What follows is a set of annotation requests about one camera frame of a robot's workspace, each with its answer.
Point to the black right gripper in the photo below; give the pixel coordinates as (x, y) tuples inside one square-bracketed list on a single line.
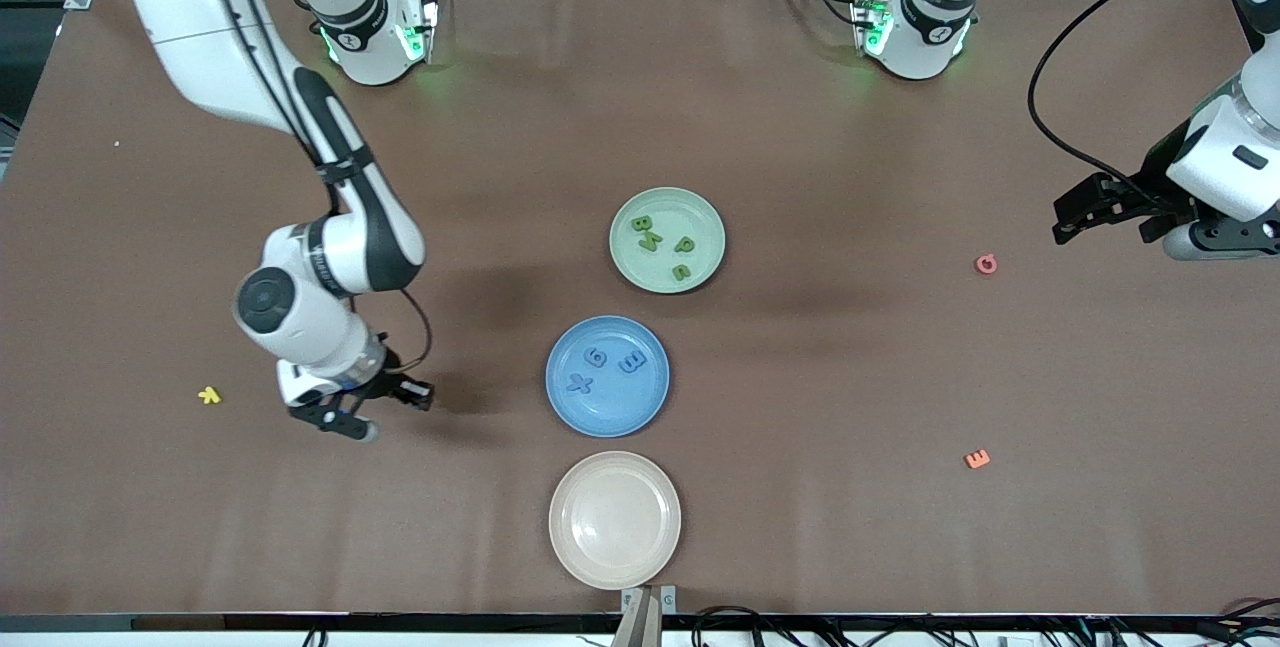
[(384, 382)]

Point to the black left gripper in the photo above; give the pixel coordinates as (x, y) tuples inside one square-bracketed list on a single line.
[(1150, 184)]

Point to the blue letter X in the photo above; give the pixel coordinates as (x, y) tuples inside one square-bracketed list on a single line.
[(580, 385)]

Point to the blue letter g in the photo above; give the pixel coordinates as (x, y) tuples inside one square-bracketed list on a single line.
[(601, 358)]

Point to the blue letter E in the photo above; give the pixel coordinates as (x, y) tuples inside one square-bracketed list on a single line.
[(632, 362)]

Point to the green letter N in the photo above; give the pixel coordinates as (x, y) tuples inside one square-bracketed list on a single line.
[(650, 241)]

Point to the green letter P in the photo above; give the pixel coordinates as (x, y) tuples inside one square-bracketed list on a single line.
[(686, 250)]

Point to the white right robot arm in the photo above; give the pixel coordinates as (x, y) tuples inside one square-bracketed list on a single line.
[(330, 257)]

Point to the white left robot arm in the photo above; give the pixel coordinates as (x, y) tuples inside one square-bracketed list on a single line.
[(925, 32)]

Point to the pink letter Q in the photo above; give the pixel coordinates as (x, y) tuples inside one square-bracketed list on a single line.
[(980, 267)]

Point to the blue plate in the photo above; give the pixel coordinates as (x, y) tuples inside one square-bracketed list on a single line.
[(607, 412)]

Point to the yellow letter K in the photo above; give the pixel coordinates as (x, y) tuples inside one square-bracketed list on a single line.
[(208, 394)]

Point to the large table cover sheet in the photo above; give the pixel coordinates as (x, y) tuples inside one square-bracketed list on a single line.
[(450, 177)]

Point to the beige plate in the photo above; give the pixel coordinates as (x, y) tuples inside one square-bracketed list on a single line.
[(615, 520)]

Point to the orange letter E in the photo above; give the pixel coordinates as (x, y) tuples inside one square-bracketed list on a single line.
[(977, 459)]

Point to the green plate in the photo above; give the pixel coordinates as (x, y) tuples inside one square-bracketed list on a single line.
[(665, 217)]

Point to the small metal bracket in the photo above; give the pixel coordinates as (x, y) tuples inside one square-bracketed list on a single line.
[(670, 597)]

